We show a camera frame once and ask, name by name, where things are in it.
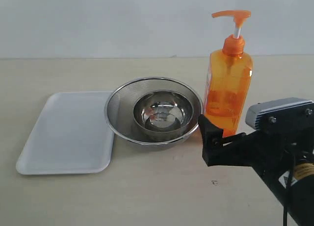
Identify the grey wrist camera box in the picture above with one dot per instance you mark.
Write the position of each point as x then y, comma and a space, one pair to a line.
255, 112

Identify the steel mesh strainer basket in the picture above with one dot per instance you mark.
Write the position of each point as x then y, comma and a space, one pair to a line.
119, 111

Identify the small stainless steel bowl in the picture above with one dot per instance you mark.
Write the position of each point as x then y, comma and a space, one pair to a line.
163, 111

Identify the white rectangular plastic tray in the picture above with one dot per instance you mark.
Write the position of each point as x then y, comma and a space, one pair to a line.
70, 136

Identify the orange pump soap bottle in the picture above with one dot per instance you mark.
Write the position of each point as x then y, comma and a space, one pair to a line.
229, 77

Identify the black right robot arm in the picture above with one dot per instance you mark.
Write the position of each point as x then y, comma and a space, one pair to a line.
293, 187

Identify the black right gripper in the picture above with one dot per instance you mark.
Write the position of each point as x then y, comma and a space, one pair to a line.
283, 136

